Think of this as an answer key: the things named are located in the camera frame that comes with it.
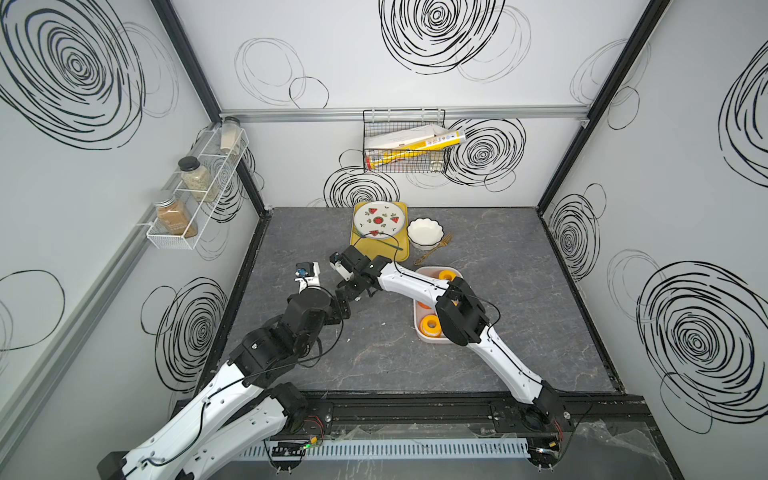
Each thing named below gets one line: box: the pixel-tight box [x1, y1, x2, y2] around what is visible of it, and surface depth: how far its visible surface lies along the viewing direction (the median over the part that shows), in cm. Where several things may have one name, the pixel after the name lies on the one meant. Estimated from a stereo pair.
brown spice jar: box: [154, 195, 198, 238], surface depth 65 cm
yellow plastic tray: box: [350, 202, 410, 263], surface depth 113 cm
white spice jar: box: [220, 116, 241, 155], surface depth 88 cm
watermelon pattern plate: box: [353, 201, 405, 240], surface depth 118 cm
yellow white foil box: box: [365, 125, 467, 170], surface depth 88 cm
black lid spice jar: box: [178, 156, 219, 203], surface depth 72 cm
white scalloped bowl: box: [406, 217, 445, 251], surface depth 113 cm
